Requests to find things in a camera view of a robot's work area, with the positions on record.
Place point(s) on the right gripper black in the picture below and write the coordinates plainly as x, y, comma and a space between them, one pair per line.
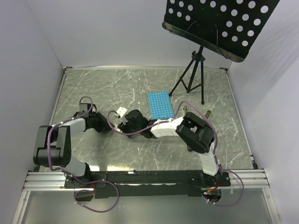
124, 127

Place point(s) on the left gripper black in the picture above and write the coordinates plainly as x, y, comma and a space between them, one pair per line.
104, 126

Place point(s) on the black perforated music stand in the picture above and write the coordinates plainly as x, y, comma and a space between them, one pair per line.
226, 27

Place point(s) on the blue studded building plate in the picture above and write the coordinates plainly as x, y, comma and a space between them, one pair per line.
160, 105

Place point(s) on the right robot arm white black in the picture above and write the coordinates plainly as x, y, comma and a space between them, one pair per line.
196, 133

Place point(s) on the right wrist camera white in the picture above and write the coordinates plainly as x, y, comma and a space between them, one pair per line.
121, 112

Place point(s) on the aluminium frame rail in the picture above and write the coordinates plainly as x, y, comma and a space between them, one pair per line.
45, 200

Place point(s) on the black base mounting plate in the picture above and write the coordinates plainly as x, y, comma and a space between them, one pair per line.
150, 183

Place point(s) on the black beige stapler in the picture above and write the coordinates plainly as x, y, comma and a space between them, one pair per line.
185, 110

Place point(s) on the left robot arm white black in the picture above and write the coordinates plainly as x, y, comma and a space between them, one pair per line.
53, 143

